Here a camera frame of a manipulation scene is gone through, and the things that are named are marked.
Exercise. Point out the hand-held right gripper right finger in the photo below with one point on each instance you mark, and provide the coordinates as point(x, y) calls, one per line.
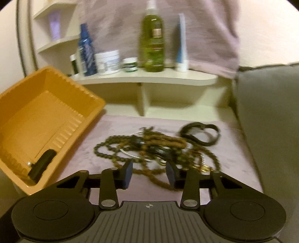
point(170, 175)

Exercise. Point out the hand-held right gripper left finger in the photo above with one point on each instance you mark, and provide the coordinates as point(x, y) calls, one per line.
point(127, 175)

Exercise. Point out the silver bangle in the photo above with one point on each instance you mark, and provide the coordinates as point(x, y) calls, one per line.
point(134, 156)

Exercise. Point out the small gold jewelry piece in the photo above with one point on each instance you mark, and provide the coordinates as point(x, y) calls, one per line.
point(205, 168)

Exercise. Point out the orange plastic tray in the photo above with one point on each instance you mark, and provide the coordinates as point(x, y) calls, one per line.
point(35, 121)

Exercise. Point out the black hair clip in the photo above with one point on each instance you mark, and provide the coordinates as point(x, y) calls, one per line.
point(43, 164)

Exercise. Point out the cream shelf unit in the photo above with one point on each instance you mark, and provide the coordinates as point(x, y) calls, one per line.
point(151, 78)

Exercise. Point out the small green label jar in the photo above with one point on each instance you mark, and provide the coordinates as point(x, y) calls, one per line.
point(130, 65)

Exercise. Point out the grey cushion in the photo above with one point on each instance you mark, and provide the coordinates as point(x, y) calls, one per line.
point(268, 116)

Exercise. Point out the white cream jar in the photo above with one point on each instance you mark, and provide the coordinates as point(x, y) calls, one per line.
point(108, 62)

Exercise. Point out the small dark green bottle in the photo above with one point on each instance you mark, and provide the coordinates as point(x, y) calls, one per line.
point(74, 65)

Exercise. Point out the blue spray bottle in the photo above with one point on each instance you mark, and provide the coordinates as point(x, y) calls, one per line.
point(86, 53)

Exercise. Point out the white and blue tube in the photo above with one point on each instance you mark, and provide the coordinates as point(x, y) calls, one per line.
point(181, 46)

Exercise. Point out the green liquid spray bottle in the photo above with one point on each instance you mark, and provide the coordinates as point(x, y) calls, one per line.
point(151, 42)

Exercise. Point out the pink hanging towel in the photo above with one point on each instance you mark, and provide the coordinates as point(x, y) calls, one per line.
point(116, 23)

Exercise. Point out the purple tube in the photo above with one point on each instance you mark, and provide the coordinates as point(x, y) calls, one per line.
point(55, 25)

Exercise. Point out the curved beige frame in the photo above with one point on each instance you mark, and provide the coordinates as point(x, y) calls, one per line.
point(23, 35)

